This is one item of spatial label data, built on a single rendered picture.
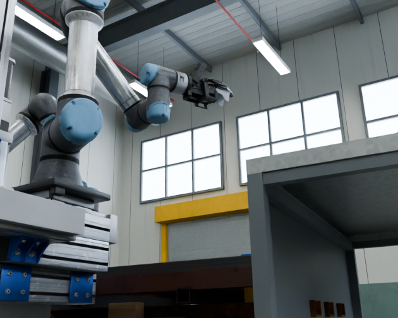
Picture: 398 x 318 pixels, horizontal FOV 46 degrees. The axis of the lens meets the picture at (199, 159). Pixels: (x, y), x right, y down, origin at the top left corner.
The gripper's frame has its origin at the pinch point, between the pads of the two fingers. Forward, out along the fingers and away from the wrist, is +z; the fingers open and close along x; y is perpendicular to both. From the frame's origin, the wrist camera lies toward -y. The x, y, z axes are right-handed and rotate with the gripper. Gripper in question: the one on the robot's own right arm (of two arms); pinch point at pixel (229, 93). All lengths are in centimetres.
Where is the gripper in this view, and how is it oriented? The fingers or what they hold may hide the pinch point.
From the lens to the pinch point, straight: 172.3
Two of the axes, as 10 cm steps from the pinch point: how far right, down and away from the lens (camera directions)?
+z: 8.4, 1.7, 5.2
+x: 5.4, -4.1, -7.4
